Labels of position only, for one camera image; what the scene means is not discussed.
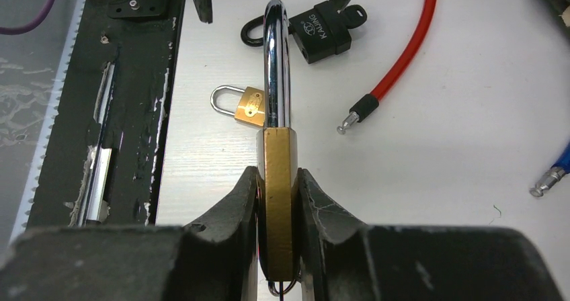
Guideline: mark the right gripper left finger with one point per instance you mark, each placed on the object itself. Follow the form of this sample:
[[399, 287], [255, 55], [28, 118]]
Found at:
[[214, 257]]

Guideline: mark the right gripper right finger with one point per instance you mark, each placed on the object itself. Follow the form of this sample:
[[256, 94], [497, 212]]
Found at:
[[343, 258]]

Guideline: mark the large brass padlock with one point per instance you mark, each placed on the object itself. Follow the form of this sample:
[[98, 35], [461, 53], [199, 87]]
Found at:
[[277, 161]]

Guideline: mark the blue cable lock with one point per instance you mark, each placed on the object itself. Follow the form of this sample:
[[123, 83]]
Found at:
[[552, 176]]

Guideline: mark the black padlock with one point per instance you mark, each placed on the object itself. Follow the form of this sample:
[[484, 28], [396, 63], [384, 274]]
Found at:
[[324, 31]]

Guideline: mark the small brass padlock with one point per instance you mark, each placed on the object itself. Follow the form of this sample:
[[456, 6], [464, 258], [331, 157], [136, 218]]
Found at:
[[250, 108]]

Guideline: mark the red cable lock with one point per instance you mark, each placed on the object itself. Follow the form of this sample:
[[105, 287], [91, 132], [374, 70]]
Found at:
[[370, 101]]

